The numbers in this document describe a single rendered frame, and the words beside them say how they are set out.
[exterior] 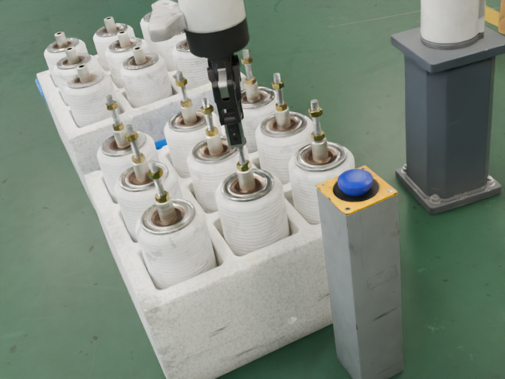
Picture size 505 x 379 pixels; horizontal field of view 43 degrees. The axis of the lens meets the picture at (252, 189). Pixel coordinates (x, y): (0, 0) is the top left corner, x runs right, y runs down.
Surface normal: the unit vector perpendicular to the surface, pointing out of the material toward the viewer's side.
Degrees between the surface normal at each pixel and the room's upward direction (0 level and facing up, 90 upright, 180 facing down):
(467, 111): 90
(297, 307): 90
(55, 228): 0
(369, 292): 90
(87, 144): 90
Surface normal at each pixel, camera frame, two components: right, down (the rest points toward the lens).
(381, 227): 0.41, 0.47
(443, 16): -0.43, 0.57
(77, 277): -0.15, -0.81
